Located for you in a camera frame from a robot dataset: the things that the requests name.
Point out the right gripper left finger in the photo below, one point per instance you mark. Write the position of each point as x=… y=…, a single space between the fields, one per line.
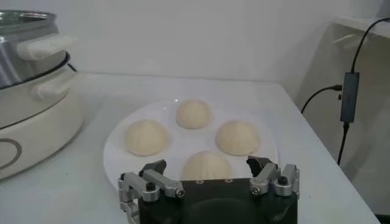
x=152 y=182

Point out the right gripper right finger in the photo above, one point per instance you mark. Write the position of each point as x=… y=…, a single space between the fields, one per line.
x=265 y=176

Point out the white steamed baozi bun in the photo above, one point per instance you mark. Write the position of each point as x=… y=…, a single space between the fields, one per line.
x=237 y=137
x=193 y=113
x=146 y=137
x=207 y=165

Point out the stainless steel steamer basket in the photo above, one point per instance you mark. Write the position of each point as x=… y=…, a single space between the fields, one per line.
x=12 y=61

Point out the white round plate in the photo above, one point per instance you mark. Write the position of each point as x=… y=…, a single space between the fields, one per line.
x=182 y=143

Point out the grey usb hub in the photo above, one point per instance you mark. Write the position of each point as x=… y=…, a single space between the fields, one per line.
x=349 y=97

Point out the cream electric cooker base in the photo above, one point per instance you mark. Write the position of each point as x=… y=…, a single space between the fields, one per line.
x=39 y=134

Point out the white side desk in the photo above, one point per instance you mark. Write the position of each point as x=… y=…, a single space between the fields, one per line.
x=359 y=24

